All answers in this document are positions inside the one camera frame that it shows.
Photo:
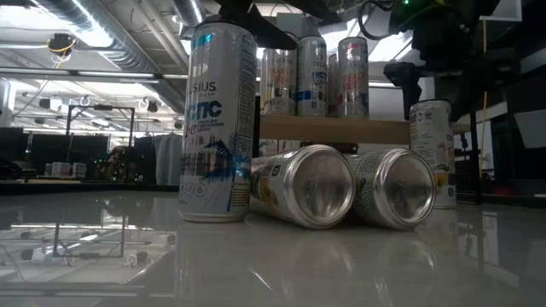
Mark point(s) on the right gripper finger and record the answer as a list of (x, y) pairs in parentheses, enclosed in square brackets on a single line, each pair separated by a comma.
[(407, 81), (464, 106)]

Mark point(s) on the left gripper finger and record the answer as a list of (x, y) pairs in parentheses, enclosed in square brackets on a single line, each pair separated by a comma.
[(260, 30), (317, 9)]

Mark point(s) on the Celsius Tropical Vibe can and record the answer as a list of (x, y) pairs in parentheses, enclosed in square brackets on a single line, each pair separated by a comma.
[(279, 81), (315, 187)]

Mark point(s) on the silver Celsius beverage can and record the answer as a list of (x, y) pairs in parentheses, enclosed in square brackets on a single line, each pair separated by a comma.
[(433, 162), (401, 187), (217, 128)]

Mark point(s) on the Celsius Arctic Vibe can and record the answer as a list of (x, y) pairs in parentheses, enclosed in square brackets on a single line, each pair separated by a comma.
[(312, 77)]

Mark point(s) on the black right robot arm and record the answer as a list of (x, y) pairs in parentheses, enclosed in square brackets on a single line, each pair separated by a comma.
[(460, 3)]

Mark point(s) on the wooden shelf black metal legs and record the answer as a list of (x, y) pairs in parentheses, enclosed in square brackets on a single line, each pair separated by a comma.
[(332, 130)]

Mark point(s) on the long linear light fixture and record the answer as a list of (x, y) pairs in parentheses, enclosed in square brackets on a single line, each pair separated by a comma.
[(85, 73), (376, 84)]

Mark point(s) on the black desk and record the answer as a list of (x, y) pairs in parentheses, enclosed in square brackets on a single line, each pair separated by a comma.
[(512, 81)]

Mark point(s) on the black perforated cart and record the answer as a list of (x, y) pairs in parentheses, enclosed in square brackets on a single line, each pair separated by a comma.
[(467, 170)]

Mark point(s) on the white box-shaped unit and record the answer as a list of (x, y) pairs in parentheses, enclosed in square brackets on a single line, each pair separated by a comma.
[(503, 10)]

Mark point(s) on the grey panel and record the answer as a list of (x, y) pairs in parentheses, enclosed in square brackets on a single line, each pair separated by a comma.
[(533, 128)]

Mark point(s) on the small red object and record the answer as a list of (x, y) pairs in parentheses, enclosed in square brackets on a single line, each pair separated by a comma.
[(503, 190)]

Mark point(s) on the black equipment cabinet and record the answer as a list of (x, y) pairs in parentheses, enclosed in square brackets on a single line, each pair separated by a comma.
[(337, 147)]

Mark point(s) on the white printed poster panel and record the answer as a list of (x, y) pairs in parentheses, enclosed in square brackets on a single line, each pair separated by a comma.
[(273, 147)]

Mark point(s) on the black ceiling spotlight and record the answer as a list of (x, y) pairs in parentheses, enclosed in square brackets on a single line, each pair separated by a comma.
[(152, 106)]

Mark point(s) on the round black device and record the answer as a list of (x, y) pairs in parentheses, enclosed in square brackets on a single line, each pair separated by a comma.
[(62, 44)]

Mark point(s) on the person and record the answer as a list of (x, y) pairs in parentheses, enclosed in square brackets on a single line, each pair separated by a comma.
[(113, 164)]

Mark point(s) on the black metal stand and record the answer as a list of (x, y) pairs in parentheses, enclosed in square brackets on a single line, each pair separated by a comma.
[(68, 128)]

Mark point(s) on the white glossy table mat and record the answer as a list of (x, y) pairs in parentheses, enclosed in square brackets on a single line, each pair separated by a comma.
[(273, 264)]

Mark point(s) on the small white container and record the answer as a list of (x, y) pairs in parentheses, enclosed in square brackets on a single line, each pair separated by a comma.
[(64, 169), (79, 169), (49, 169)]

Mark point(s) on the black partition screen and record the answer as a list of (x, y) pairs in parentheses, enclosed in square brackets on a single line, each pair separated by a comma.
[(42, 149)]

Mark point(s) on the silver ventilation duct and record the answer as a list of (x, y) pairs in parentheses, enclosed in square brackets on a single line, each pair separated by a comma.
[(119, 47), (189, 10)]

